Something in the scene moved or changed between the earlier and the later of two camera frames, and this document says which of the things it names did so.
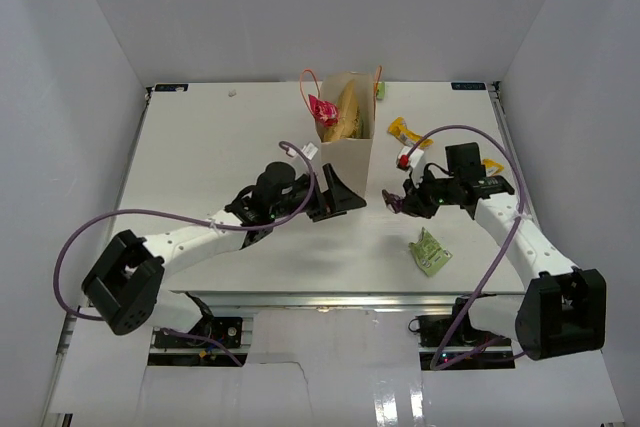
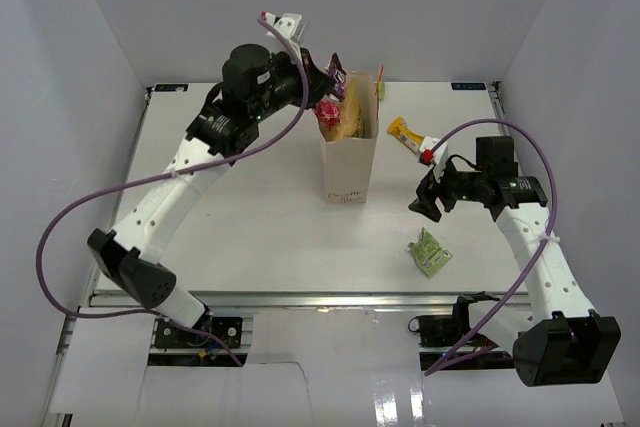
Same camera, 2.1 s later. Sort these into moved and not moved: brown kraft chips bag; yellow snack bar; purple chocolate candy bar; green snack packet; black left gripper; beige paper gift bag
Moved: black left gripper; purple chocolate candy bar
Not moved: brown kraft chips bag; green snack packet; yellow snack bar; beige paper gift bag
